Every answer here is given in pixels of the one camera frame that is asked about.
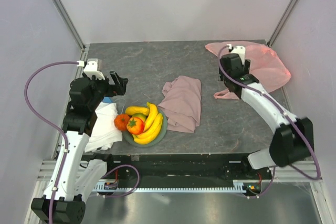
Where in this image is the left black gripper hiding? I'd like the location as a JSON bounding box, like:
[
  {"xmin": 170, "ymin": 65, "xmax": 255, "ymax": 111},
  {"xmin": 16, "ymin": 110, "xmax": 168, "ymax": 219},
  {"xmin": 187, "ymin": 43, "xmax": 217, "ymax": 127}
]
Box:
[{"xmin": 82, "ymin": 71, "xmax": 128, "ymax": 110}]

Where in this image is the pink plastic bag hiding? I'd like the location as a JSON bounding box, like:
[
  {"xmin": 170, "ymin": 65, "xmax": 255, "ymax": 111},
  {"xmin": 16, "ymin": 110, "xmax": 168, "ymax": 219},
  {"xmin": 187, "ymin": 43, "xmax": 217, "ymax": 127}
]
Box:
[{"xmin": 205, "ymin": 41, "xmax": 291, "ymax": 93}]

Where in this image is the orange tangerine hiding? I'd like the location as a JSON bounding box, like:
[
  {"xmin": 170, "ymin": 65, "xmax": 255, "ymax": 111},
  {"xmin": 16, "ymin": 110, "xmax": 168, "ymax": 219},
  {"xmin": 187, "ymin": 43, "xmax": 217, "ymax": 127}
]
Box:
[{"xmin": 114, "ymin": 113, "xmax": 130, "ymax": 131}]

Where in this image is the red-yellow apple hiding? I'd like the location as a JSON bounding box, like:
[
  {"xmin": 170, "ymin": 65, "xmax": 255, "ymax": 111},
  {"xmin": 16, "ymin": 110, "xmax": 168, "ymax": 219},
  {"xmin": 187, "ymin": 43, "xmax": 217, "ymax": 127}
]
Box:
[{"xmin": 127, "ymin": 117, "xmax": 145, "ymax": 135}]

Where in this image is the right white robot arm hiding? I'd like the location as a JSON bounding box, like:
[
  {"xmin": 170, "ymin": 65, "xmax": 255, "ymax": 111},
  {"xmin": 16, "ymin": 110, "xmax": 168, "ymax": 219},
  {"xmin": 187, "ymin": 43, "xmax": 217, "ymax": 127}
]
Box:
[{"xmin": 219, "ymin": 53, "xmax": 314, "ymax": 179}]

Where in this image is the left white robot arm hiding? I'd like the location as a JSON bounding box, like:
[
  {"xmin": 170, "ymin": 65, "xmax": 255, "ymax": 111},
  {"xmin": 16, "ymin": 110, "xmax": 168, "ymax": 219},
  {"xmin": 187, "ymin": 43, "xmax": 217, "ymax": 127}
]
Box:
[{"xmin": 31, "ymin": 71, "xmax": 128, "ymax": 223}]

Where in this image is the yellow mango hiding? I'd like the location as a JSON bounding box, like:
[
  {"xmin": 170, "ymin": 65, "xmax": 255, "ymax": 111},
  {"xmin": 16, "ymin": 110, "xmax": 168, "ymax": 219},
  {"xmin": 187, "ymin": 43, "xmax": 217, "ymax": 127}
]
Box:
[{"xmin": 125, "ymin": 106, "xmax": 150, "ymax": 116}]

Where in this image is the yellow banana bunch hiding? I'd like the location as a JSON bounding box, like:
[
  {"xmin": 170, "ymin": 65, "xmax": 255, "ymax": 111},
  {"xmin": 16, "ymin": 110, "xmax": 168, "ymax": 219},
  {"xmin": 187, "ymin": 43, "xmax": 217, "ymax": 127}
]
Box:
[{"xmin": 133, "ymin": 102, "xmax": 163, "ymax": 145}]

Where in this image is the white cloth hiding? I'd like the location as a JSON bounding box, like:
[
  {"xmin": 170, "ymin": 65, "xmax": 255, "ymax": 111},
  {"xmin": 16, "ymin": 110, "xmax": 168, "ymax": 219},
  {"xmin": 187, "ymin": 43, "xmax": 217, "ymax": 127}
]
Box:
[{"xmin": 85, "ymin": 102, "xmax": 122, "ymax": 152}]

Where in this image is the grey-green plate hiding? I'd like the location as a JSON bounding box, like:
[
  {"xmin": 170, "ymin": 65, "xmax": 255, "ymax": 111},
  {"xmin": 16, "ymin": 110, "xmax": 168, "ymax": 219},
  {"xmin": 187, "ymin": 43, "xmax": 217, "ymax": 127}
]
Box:
[{"xmin": 122, "ymin": 109, "xmax": 167, "ymax": 148}]

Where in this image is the mauve folded cloth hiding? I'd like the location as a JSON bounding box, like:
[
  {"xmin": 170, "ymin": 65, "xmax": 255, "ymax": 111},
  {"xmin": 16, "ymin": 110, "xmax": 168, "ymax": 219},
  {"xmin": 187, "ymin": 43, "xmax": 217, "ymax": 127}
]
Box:
[{"xmin": 158, "ymin": 76, "xmax": 201, "ymax": 133}]

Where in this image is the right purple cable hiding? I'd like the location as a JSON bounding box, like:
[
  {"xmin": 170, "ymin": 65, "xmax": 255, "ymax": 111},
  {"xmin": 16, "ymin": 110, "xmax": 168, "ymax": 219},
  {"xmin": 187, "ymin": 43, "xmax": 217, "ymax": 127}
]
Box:
[{"xmin": 217, "ymin": 45, "xmax": 322, "ymax": 180}]

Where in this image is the purple cable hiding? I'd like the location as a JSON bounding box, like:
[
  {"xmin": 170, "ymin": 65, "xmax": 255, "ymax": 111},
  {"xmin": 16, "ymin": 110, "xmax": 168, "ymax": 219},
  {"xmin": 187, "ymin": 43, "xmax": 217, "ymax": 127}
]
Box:
[
  {"xmin": 217, "ymin": 45, "xmax": 322, "ymax": 180},
  {"xmin": 24, "ymin": 61, "xmax": 79, "ymax": 219}
]

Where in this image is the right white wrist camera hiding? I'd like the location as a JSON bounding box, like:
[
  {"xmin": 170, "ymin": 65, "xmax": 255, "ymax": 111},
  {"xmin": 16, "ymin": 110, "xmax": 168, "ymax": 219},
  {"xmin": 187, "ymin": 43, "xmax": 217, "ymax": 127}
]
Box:
[{"xmin": 227, "ymin": 44, "xmax": 246, "ymax": 61}]

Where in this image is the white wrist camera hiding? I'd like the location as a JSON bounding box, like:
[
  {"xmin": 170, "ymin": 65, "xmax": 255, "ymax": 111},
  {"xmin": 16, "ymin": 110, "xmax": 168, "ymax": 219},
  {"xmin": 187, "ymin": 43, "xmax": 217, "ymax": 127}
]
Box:
[
  {"xmin": 227, "ymin": 44, "xmax": 246, "ymax": 61},
  {"xmin": 83, "ymin": 58, "xmax": 105, "ymax": 80}
]

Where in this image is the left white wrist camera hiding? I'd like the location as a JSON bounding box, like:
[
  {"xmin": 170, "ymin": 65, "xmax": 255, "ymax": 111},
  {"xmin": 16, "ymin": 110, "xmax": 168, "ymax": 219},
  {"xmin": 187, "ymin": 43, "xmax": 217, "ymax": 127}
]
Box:
[{"xmin": 83, "ymin": 58, "xmax": 105, "ymax": 80}]

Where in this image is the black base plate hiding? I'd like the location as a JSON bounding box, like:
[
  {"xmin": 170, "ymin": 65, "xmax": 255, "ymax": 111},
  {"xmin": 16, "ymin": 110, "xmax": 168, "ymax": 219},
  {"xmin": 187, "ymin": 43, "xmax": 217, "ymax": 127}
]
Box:
[{"xmin": 81, "ymin": 153, "xmax": 271, "ymax": 181}]

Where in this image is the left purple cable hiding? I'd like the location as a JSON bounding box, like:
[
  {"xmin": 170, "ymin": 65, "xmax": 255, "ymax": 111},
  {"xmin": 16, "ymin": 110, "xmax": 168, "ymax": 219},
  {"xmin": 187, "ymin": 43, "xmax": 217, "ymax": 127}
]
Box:
[{"xmin": 24, "ymin": 61, "xmax": 79, "ymax": 219}]

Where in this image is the right aluminium frame post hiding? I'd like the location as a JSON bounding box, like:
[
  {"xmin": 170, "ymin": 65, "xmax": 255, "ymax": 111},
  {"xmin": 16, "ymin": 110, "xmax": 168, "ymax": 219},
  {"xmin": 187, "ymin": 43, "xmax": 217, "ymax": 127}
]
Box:
[{"xmin": 267, "ymin": 0, "xmax": 299, "ymax": 47}]

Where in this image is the aluminium frame post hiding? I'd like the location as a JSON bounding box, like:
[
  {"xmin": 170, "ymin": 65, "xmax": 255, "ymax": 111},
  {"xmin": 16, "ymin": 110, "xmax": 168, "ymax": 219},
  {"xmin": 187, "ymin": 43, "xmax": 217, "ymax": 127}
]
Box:
[
  {"xmin": 52, "ymin": 0, "xmax": 86, "ymax": 51},
  {"xmin": 267, "ymin": 0, "xmax": 299, "ymax": 47}
]

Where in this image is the white slotted cable duct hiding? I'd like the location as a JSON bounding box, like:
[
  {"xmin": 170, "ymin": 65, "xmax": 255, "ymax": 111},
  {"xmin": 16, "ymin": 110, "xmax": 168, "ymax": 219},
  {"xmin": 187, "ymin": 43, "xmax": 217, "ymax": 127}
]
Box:
[{"xmin": 92, "ymin": 181, "xmax": 246, "ymax": 194}]

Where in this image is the aluminium rail front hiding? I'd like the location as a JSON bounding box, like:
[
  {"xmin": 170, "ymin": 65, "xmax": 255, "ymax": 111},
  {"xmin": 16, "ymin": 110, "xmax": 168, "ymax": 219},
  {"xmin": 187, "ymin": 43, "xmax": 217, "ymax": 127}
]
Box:
[{"xmin": 37, "ymin": 160, "xmax": 317, "ymax": 183}]

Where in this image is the left aluminium frame post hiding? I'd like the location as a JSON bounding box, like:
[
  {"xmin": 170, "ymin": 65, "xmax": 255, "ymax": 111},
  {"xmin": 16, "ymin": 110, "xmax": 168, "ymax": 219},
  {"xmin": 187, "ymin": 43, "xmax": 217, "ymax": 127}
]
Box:
[{"xmin": 52, "ymin": 0, "xmax": 86, "ymax": 51}]

